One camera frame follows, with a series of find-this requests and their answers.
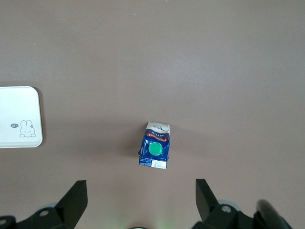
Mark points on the blue white milk carton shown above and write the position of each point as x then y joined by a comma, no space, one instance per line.
155,148

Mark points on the brown table mat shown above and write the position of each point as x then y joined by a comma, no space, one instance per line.
214,83

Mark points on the cream rabbit print tray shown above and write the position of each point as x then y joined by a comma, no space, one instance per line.
14,107

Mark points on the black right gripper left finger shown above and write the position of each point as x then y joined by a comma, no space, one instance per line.
71,202

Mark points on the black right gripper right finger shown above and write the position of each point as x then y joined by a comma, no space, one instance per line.
207,205

